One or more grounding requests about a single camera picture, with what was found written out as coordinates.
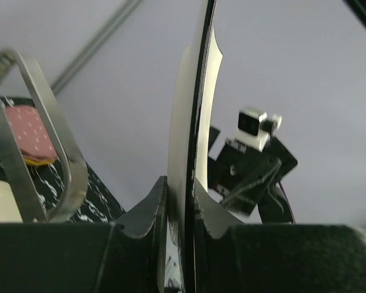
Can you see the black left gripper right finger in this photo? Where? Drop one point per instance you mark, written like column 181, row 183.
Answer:
column 232, row 256

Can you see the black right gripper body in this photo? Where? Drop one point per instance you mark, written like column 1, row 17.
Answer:
column 247, row 178

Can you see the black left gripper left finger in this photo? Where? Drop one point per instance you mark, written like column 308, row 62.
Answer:
column 125, row 255

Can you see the cream square plate black rim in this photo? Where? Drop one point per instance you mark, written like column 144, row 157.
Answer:
column 188, row 106

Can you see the white round plate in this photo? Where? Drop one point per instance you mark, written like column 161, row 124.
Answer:
column 9, row 212

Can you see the orange dotted plate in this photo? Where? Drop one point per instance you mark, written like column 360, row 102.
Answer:
column 38, row 162

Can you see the pink dotted plate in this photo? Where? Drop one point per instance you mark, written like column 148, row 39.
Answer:
column 30, row 133

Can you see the stainless steel dish rack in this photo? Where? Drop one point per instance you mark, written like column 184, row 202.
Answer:
column 75, row 173

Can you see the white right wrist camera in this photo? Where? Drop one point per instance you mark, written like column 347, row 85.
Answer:
column 254, row 129

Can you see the aluminium frame post right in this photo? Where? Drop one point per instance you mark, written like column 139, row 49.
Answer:
column 100, row 37

